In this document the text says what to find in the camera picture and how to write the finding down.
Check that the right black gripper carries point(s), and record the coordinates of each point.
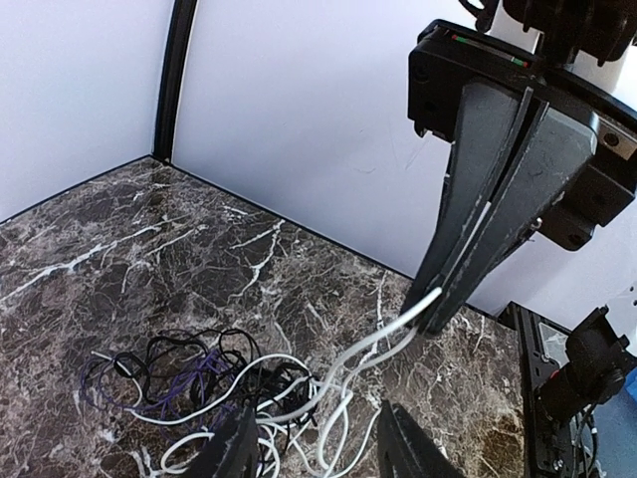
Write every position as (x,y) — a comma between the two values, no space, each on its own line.
(559,151)

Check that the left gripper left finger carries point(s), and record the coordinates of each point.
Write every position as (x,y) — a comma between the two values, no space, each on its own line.
(233,452)

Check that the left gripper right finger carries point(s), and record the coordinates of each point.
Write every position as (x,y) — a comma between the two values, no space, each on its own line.
(405,450)

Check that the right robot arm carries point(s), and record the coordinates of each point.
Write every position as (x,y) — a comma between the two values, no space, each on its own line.
(555,31)

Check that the right black frame post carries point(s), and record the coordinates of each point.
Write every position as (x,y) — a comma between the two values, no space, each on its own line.
(172,73)

